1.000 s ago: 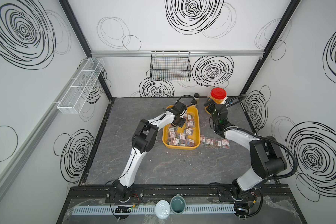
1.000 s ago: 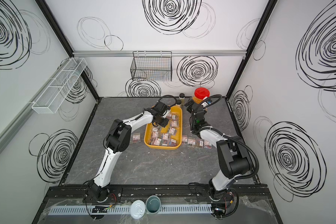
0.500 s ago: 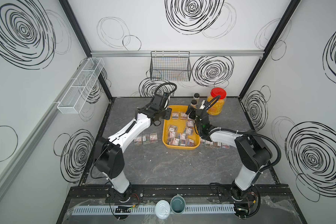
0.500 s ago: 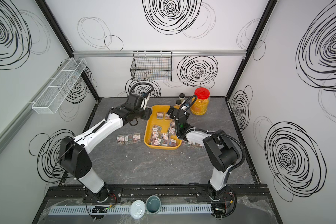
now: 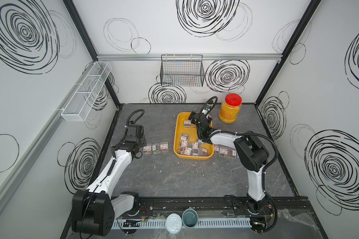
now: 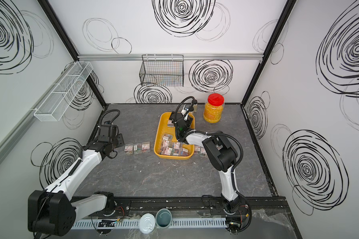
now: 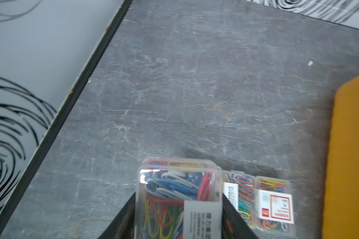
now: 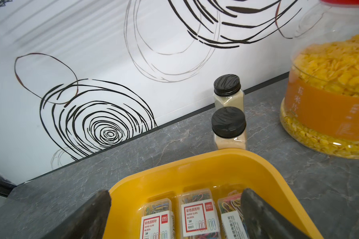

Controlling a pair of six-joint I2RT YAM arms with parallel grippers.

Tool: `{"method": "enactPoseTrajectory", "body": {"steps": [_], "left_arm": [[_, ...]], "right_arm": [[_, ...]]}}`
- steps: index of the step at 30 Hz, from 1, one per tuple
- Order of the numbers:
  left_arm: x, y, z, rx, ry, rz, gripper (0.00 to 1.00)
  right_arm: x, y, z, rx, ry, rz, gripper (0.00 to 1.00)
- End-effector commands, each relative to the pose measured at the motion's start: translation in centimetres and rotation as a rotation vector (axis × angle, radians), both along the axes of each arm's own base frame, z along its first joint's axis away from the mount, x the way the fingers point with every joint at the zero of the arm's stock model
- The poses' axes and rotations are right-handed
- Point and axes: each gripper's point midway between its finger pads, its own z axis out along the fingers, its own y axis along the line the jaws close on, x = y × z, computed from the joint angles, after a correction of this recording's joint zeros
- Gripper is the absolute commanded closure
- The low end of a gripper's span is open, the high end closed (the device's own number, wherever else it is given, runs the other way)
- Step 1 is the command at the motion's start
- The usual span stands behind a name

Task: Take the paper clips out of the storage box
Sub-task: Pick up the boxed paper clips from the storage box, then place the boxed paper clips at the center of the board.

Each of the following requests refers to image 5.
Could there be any yellow plastic tray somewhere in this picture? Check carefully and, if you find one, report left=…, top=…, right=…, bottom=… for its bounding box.
left=173, top=112, right=214, bottom=160

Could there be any paper clip box table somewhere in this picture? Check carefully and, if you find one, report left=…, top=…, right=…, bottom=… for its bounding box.
left=160, top=141, right=169, bottom=153
left=219, top=145, right=228, bottom=158

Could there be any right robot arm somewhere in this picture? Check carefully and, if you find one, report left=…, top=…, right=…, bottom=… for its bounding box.
left=188, top=111, right=270, bottom=215

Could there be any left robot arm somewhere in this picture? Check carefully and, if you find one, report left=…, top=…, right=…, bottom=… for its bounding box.
left=71, top=124, right=146, bottom=237

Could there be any paper clip box in tray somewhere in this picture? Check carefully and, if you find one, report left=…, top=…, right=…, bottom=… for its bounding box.
left=183, top=119, right=191, bottom=127

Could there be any red lid corn jar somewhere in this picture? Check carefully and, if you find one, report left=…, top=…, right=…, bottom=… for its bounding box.
left=218, top=93, right=242, bottom=123

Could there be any teal cup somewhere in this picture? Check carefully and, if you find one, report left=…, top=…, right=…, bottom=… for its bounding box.
left=182, top=208, right=199, bottom=229

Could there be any black corrugated cable right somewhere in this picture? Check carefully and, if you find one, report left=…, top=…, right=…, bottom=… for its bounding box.
left=198, top=96, right=279, bottom=180

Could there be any black wire basket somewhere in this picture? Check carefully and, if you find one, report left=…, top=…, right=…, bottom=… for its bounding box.
left=160, top=54, right=205, bottom=87

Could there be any white mesh wall shelf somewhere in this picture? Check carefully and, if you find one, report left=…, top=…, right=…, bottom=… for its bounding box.
left=61, top=61, right=112, bottom=122

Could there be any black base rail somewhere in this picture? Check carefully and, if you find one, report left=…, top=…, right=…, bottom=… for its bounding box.
left=121, top=195, right=311, bottom=217

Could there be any white slotted cable duct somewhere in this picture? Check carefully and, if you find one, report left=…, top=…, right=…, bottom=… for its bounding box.
left=112, top=218, right=252, bottom=230

